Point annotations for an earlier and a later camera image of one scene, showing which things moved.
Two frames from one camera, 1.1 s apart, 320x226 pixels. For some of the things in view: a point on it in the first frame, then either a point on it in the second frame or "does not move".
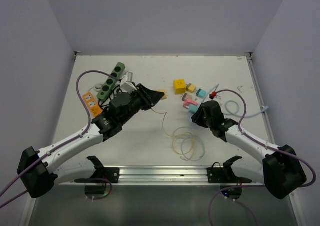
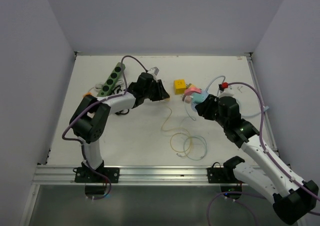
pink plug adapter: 188,97 does not move
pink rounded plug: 188,102 → 189,91
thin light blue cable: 182,149 → 194,119
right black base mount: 226,174 does not move
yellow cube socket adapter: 180,86 does not move
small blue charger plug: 192,109 → 197,98
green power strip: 110,83 does not move
